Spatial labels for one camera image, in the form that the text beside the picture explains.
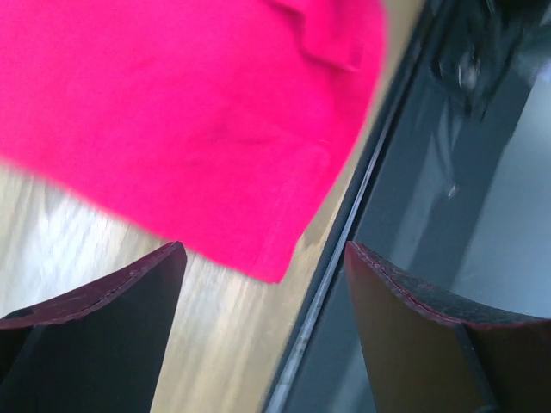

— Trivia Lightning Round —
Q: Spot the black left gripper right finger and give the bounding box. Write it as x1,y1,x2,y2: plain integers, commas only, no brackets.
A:
345,242,550,412

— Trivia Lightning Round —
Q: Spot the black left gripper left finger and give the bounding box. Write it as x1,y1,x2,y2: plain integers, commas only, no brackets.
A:
1,242,186,412

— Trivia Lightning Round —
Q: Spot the pink t shirt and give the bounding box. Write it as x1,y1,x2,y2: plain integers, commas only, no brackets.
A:
1,1,387,283

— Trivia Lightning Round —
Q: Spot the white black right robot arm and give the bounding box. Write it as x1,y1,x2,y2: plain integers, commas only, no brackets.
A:
433,1,550,117

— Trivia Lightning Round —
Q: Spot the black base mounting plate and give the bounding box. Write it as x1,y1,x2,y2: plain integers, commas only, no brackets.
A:
263,1,550,412

